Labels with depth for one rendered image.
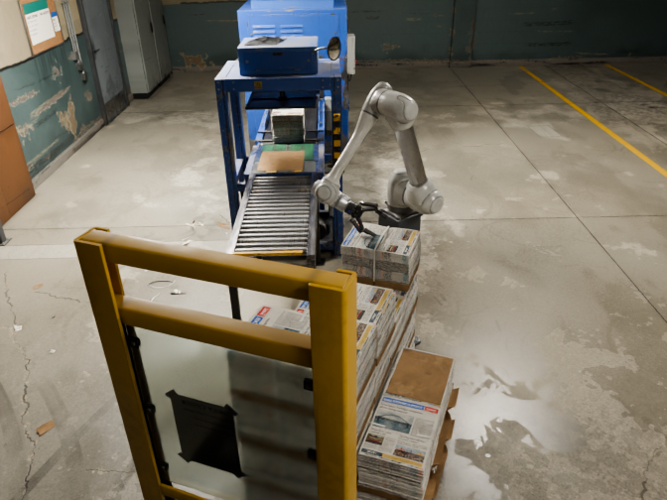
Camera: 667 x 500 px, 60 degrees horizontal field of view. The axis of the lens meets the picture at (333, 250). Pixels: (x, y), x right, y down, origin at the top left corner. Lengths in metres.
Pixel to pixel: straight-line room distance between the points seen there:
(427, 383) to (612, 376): 1.60
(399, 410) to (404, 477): 0.32
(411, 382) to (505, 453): 0.82
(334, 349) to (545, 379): 2.75
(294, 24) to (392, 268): 4.22
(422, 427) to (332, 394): 1.28
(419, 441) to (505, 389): 1.32
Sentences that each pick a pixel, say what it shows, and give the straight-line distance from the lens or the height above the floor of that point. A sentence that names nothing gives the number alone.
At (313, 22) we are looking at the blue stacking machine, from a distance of 6.77.
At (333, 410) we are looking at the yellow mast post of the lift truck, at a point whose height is 1.49.
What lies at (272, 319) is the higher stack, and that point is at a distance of 2.15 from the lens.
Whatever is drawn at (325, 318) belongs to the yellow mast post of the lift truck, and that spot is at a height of 1.77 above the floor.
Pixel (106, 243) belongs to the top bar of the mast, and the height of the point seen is 1.85.
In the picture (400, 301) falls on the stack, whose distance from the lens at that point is 3.05.
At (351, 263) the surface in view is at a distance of 3.11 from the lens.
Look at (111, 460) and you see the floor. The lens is 3.60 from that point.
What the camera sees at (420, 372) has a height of 0.60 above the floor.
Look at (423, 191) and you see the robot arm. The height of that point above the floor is 1.24.
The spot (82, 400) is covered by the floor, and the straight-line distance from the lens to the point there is 4.02.
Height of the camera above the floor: 2.55
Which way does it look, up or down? 29 degrees down
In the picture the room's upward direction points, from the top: 1 degrees counter-clockwise
